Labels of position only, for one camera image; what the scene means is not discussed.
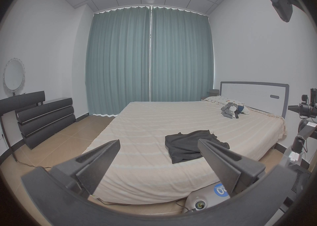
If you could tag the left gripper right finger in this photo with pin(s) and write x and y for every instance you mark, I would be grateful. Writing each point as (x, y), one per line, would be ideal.
(223, 165)

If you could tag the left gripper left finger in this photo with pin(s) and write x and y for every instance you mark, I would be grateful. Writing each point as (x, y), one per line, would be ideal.
(99, 165)

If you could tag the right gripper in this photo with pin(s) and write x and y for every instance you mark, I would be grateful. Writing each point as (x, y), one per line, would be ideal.
(308, 111)

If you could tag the black T-shirt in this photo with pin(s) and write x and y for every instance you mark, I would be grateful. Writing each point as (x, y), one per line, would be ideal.
(183, 145)

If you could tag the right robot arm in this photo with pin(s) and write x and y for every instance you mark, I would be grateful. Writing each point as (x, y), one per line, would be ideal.
(305, 131)

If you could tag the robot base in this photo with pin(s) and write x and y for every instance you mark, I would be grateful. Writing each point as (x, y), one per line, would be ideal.
(205, 192)

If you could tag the pile of clothes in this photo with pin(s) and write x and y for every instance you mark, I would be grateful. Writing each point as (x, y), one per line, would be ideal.
(229, 111)

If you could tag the bed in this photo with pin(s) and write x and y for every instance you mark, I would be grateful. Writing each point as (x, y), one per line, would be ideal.
(161, 121)

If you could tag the white printed pillow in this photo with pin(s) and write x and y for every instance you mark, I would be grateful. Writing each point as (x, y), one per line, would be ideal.
(218, 99)

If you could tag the black chest of drawers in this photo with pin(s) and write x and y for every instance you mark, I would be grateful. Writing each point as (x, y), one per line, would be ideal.
(44, 121)

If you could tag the grey bedside table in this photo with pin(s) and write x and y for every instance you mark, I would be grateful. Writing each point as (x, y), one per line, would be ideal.
(211, 93)

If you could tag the round white mirror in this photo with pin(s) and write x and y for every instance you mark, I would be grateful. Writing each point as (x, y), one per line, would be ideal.
(14, 75)

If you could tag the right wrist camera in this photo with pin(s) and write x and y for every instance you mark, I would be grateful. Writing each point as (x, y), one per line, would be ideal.
(305, 98)

